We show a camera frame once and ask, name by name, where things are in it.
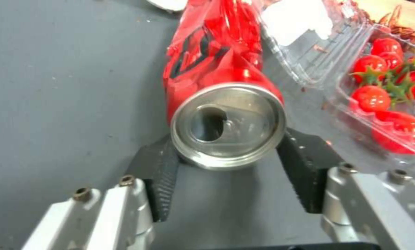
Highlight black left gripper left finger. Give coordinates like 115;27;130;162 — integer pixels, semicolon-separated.
21;135;180;250

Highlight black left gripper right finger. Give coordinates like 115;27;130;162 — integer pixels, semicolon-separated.
276;128;415;250

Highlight crushed red soda can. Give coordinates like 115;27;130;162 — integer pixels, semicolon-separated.
162;0;287;171

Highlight clear plastic clamshell takeout box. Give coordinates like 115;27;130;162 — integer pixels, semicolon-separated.
259;0;415;160

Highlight red cherry tomato bunch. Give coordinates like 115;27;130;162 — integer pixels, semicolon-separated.
348;38;415;155

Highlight brown pecan nuts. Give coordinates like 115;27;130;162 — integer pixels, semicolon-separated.
377;6;415;45

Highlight white crumpled paper piece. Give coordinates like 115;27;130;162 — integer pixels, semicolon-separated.
145;0;188;14

